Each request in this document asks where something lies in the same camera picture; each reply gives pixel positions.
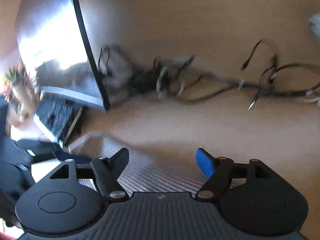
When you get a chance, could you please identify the striped beige sweater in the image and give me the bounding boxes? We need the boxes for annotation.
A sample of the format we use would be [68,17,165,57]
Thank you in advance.
[68,131,207,196]

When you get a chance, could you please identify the black keyboard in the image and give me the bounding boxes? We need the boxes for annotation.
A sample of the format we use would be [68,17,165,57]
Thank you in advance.
[33,94,86,148]

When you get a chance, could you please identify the potted green plant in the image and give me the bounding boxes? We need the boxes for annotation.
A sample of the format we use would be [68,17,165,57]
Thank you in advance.
[3,61,36,102]

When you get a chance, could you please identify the black curved monitor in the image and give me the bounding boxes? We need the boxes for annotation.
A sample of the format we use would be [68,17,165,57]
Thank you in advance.
[15,0,111,110]

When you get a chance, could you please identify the black cable bundle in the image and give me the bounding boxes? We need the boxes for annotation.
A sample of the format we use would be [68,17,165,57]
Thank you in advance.
[97,38,320,112]

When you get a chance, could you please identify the white cable bundle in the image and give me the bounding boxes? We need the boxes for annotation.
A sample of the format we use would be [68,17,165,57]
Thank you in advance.
[307,13,320,43]

